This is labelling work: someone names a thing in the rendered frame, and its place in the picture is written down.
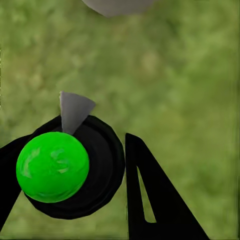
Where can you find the pesticide atomizer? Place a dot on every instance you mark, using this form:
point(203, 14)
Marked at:
point(74, 164)

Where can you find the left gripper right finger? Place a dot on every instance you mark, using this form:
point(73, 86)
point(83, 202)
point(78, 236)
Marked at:
point(174, 220)

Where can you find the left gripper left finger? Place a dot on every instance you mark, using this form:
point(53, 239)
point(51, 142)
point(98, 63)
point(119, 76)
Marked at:
point(9, 186)

